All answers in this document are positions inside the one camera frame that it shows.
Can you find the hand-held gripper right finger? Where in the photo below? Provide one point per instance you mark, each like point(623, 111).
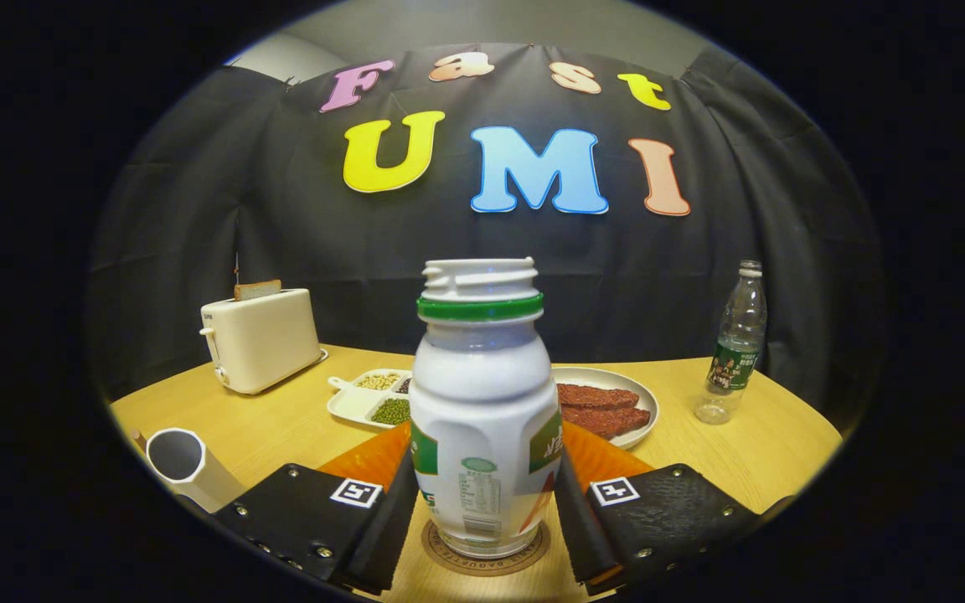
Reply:
point(575, 528)

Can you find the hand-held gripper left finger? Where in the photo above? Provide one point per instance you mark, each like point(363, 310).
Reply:
point(394, 536)

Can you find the round cork coaster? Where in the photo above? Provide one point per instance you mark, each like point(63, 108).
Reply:
point(449, 559)

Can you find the clear plastic water bottle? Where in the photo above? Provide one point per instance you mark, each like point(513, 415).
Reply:
point(734, 352)

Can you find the red meat slice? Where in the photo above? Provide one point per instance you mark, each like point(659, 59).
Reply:
point(608, 421)
point(596, 395)

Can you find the pile of green beans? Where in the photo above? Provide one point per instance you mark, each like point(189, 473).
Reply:
point(390, 411)

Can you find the white divided dish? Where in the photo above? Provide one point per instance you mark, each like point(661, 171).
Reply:
point(348, 406)

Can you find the white round plate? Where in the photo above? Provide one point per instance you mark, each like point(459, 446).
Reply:
point(646, 400)

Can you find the pile of beige beans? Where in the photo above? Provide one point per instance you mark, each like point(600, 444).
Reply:
point(378, 382)

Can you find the wooden table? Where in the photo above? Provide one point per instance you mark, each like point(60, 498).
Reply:
point(742, 469)

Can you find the cream toaster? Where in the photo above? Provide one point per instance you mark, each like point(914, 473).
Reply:
point(269, 343)

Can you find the black backdrop cloth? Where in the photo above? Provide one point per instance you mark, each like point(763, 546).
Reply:
point(323, 268)

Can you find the toast slice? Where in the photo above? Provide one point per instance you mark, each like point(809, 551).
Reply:
point(258, 290)

